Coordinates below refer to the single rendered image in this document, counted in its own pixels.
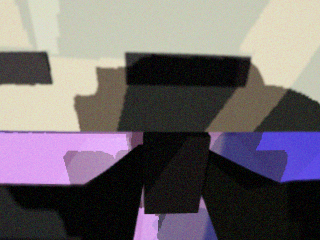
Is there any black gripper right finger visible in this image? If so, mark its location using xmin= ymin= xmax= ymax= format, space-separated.
xmin=201 ymin=150 xmax=320 ymax=240

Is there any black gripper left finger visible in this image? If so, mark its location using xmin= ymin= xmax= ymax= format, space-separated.
xmin=0 ymin=144 xmax=143 ymax=240

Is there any black two-prong plug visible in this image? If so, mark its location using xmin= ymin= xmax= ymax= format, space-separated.
xmin=143 ymin=132 xmax=212 ymax=214

